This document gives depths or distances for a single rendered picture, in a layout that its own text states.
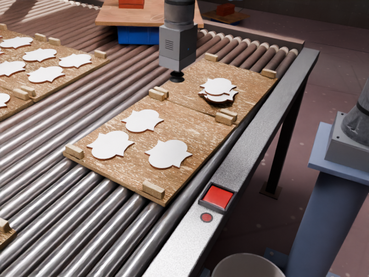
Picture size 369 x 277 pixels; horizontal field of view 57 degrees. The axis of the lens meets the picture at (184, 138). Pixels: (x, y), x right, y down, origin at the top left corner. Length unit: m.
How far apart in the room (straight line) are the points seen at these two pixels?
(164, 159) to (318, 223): 0.68
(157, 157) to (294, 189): 1.53
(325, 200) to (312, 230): 0.17
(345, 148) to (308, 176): 1.36
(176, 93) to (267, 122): 0.35
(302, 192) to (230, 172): 1.43
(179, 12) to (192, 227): 0.50
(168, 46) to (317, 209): 0.81
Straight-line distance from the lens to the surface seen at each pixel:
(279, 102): 1.34
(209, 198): 0.87
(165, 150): 0.98
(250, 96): 1.30
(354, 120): 1.16
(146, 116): 1.12
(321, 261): 1.53
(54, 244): 0.84
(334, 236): 1.42
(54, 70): 1.47
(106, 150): 0.99
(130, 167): 0.94
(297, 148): 2.73
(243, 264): 1.53
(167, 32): 0.88
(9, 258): 0.84
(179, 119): 1.12
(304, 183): 2.43
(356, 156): 1.16
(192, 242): 0.80
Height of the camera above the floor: 1.55
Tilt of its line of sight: 36 degrees down
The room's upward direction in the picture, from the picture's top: 3 degrees clockwise
